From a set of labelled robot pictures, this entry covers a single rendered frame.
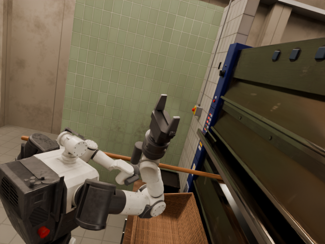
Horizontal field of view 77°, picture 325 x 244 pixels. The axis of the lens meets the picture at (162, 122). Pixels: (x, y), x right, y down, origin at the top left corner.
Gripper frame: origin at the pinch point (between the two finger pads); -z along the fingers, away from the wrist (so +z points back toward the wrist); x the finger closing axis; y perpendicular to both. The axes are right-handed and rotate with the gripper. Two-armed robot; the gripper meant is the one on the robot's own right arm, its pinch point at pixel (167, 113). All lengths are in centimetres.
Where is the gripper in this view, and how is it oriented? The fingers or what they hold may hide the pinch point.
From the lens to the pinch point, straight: 63.0
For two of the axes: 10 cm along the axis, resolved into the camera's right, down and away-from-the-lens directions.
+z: -2.7, 7.3, 6.2
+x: -3.3, -6.8, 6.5
